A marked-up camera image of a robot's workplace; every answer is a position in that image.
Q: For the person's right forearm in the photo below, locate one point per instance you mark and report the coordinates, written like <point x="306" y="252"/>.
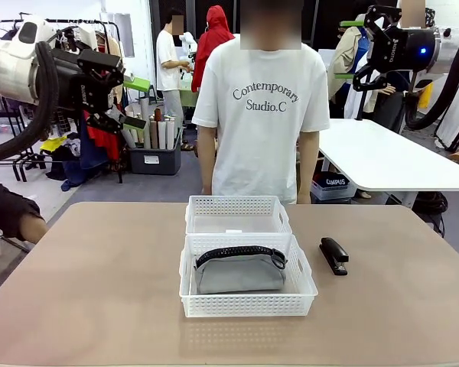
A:
<point x="206" y="160"/>

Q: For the grey pencil case black zipper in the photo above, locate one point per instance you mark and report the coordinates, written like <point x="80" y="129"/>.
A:
<point x="237" y="275"/>

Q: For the beige trench coat on mannequin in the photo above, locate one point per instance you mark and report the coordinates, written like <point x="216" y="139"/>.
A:
<point x="346" y="53"/>

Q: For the white crate with Campus print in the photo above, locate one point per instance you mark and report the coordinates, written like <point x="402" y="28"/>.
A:
<point x="334" y="187"/>

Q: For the tall grey paper roll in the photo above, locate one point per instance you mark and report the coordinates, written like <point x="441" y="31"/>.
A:
<point x="145" y="126"/>

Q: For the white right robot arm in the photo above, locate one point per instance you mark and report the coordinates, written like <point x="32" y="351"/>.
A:
<point x="455" y="49"/>

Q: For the black bag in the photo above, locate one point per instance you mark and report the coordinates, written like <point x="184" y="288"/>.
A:
<point x="430" y="204"/>

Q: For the dark grey storage bin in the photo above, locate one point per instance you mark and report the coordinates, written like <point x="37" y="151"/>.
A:
<point x="153" y="162"/>

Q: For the seated person in black shorts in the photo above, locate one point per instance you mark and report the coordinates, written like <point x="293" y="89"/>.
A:
<point x="11" y="214"/>

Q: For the tilted white paper roll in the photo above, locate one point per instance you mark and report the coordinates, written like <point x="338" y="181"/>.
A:
<point x="129" y="137"/>

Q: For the person's left forearm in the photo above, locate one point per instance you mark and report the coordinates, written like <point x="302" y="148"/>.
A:
<point x="308" y="168"/>

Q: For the black stapler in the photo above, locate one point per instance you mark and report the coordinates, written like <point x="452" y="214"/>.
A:
<point x="334" y="254"/>

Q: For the small white perforated plastic basket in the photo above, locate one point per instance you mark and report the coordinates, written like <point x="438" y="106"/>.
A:
<point x="237" y="204"/>

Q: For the red dress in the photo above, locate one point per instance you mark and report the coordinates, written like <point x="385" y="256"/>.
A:
<point x="107" y="143"/>

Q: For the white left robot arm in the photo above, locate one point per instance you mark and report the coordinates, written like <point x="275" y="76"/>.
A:
<point x="7" y="72"/>

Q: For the green covered table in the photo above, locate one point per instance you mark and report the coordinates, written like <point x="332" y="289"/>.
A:
<point x="189" y="97"/>

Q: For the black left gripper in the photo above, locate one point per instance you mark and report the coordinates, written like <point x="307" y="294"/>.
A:
<point x="93" y="93"/>

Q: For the yellow garment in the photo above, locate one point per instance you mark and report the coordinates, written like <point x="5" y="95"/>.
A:
<point x="53" y="143"/>

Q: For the brown paper roll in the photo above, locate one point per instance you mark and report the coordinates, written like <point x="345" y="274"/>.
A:
<point x="154" y="135"/>

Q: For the white side table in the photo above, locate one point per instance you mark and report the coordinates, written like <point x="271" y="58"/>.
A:
<point x="382" y="160"/>

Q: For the red hooded coat on mannequin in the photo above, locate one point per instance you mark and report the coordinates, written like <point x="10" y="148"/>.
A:
<point x="212" y="46"/>

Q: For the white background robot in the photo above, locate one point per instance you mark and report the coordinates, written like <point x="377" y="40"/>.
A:
<point x="189" y="46"/>

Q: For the large white perforated plastic basket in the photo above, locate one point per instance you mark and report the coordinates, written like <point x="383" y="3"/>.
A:
<point x="248" y="306"/>

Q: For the black plastic stool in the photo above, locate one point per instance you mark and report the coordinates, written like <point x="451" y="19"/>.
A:
<point x="152" y="93"/>

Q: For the person in white printed t-shirt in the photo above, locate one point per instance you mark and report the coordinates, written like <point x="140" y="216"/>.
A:
<point x="260" y="145"/>

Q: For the blue denim garment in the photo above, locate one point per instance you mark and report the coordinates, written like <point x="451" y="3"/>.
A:
<point x="92" y="156"/>

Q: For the background person in white shirt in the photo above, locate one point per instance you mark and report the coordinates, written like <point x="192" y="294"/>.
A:
<point x="170" y="61"/>

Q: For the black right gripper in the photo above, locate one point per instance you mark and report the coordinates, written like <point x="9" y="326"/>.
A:
<point x="409" y="51"/>

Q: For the black clothes rack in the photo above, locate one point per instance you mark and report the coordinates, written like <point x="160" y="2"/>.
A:
<point x="23" y="160"/>

